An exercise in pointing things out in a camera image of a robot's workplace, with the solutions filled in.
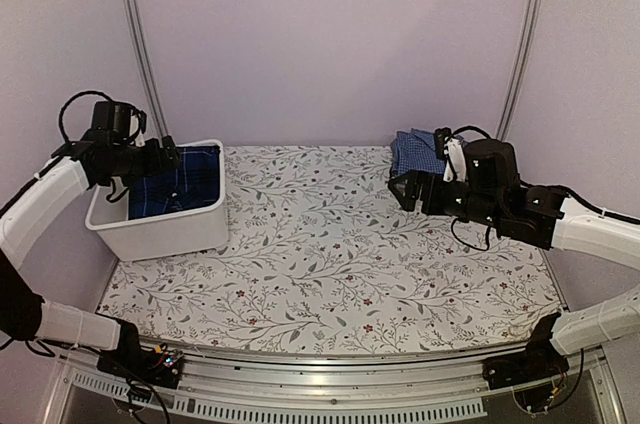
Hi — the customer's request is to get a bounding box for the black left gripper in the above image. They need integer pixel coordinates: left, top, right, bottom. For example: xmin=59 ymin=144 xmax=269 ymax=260
xmin=106 ymin=134 xmax=183 ymax=187

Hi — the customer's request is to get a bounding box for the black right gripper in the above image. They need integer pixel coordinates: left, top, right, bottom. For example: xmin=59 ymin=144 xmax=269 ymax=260
xmin=389 ymin=169 xmax=503 ymax=229

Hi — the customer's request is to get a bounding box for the dark blue plaid shirt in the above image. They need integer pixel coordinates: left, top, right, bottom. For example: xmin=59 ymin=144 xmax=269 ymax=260
xmin=127 ymin=145 xmax=221 ymax=220

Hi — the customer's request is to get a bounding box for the white plastic bin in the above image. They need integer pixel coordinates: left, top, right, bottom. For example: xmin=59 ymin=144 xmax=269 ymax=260
xmin=85 ymin=139 xmax=229 ymax=261

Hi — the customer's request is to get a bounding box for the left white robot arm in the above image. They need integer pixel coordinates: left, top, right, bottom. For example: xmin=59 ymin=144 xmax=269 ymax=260
xmin=1 ymin=136 xmax=180 ymax=378

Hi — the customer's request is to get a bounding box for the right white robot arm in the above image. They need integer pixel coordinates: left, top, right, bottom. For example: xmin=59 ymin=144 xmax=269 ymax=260
xmin=388 ymin=171 xmax=639 ymax=380

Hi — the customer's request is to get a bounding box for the folded blue gingham shirt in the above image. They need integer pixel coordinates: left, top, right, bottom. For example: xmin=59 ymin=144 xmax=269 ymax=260
xmin=390 ymin=129 xmax=446 ymax=178

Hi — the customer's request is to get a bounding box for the floral patterned table mat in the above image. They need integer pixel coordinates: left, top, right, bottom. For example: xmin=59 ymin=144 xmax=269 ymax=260
xmin=99 ymin=146 xmax=562 ymax=356

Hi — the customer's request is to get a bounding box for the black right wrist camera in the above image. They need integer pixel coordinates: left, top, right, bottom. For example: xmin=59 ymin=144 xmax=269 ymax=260
xmin=463 ymin=139 xmax=520 ymax=194

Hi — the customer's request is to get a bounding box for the left aluminium frame post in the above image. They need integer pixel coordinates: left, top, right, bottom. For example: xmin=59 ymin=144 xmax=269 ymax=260
xmin=122 ymin=0 xmax=169 ymax=136

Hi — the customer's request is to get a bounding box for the aluminium frame post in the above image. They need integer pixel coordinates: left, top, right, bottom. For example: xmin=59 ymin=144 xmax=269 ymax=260
xmin=122 ymin=0 xmax=169 ymax=136
xmin=496 ymin=0 xmax=543 ymax=140

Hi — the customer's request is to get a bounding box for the right aluminium frame post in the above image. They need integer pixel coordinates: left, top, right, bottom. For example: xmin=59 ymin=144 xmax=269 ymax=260
xmin=496 ymin=0 xmax=543 ymax=140

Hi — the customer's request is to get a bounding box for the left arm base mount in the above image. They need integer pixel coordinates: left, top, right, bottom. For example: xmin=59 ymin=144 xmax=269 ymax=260
xmin=97 ymin=340 xmax=184 ymax=389

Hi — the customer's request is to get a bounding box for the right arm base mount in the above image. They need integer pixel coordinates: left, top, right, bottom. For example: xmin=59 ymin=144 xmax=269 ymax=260
xmin=482 ymin=347 xmax=569 ymax=414

